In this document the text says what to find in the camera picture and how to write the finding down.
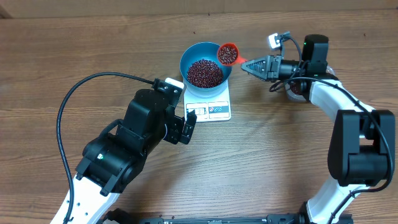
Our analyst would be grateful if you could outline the orange measuring scoop blue handle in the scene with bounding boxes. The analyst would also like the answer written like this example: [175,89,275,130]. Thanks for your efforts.
[216,43,247,66]

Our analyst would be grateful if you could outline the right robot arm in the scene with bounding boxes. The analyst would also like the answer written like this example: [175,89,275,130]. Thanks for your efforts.
[241,34,396,223]

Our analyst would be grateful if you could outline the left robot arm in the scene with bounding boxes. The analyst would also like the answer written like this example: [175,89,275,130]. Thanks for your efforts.
[52,87,197,223]

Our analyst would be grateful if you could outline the white kitchen scale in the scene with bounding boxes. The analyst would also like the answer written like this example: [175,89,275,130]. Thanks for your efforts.
[183,80,232,123]

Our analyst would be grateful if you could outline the red beans in scoop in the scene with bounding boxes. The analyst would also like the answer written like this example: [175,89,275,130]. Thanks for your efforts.
[218,45,238,65]

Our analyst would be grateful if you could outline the red beans in bowl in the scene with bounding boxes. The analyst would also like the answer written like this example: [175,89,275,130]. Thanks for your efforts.
[187,59,224,88]

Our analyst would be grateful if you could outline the blue bowl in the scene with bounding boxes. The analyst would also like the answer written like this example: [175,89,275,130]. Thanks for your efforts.
[180,42,232,82]

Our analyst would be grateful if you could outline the clear plastic container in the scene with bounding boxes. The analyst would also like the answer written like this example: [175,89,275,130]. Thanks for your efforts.
[285,65,335,103]

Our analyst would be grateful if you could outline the right black cable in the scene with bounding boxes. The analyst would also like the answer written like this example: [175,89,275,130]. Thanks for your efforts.
[269,34,395,224]

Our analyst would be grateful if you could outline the black cable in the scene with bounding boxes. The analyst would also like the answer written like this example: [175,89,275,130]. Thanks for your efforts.
[269,34,395,224]
[55,72,155,224]

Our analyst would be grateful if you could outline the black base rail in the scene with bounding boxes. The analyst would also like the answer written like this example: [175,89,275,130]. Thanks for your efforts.
[97,208,310,224]

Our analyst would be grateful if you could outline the left black cable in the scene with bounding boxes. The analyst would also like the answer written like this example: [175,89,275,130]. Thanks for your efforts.
[55,72,155,224]

